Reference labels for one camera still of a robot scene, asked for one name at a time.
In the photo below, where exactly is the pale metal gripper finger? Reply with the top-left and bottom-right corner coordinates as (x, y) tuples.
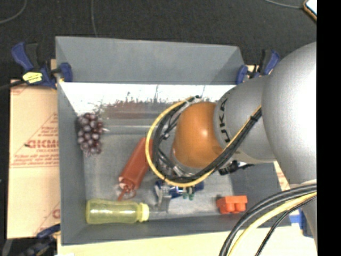
(155, 186), (164, 206)
(162, 193), (172, 213)

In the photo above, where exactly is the blue plastic thing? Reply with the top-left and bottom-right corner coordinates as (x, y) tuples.
(155, 179), (205, 198)

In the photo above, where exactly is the yellow clear plastic bottle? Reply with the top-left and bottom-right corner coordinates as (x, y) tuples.
(85, 198), (151, 225)

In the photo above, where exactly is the grey metal bin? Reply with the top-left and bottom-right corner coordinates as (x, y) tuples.
(55, 36), (293, 245)

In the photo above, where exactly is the orange toy building brick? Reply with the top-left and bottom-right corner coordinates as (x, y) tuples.
(215, 195), (248, 215)

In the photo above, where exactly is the purple toy grape bunch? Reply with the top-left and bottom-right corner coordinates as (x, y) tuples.
(76, 111), (105, 156)

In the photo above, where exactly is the black cylinder on white bracket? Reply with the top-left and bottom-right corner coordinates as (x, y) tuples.
(217, 159), (255, 176)

